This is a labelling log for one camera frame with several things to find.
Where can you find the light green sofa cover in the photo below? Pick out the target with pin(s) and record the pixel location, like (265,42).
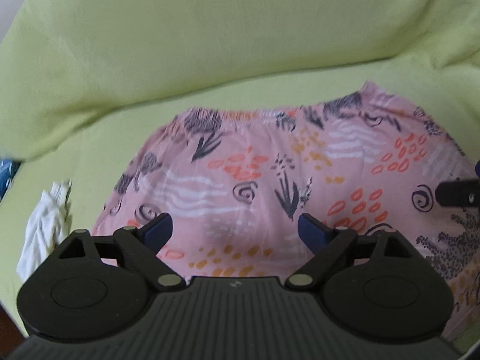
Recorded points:
(83,82)

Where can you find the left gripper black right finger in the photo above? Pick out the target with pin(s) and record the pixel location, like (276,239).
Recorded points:
(376,286)

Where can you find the pink patterned shorts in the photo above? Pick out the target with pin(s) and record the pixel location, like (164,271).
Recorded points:
(236,183)

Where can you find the white socks bundle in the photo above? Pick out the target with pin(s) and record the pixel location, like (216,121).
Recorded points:
(46,228)

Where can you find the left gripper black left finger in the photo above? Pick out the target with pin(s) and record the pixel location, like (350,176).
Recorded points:
(94,286)

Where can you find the blue patterned pouch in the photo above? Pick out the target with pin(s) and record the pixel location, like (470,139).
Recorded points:
(8,169)

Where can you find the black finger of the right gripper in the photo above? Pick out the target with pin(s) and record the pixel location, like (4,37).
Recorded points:
(459,193)

